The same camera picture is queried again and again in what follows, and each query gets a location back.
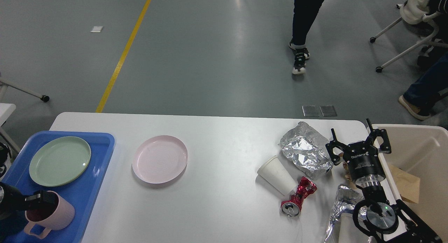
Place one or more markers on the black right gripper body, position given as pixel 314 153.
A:
pixel 363 163

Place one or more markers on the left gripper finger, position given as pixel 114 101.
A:
pixel 41 200

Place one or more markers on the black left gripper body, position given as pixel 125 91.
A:
pixel 11 200

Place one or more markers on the pink mug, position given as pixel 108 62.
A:
pixel 42 221

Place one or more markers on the pink plate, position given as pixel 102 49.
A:
pixel 160 159

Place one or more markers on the dark green mug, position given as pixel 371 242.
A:
pixel 12 225

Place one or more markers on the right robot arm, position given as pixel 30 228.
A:
pixel 374 215

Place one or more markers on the crumpled foil large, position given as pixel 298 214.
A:
pixel 305 147

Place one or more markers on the floor outlet plate right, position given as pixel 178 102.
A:
pixel 328 111

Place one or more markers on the floor outlet plate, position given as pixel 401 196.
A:
pixel 310 111
pixel 328 111

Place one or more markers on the beige plastic bin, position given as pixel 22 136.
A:
pixel 422 151

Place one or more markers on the floor outlet plate left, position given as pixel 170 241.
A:
pixel 310 111

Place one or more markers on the crumpled foil small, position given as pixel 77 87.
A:
pixel 345 201

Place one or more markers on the green plate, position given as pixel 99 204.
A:
pixel 60 161

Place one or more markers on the brown paper bag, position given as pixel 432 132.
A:
pixel 407 185

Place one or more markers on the person in jeans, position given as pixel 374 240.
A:
pixel 422 95

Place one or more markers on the crushed red can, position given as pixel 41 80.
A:
pixel 293 206

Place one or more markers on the blue plastic tray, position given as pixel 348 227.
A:
pixel 81 193

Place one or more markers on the white side table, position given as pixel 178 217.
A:
pixel 5 111

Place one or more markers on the office chair right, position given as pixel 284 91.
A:
pixel 426 19

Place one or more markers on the walking person dark trousers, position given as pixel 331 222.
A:
pixel 304 15

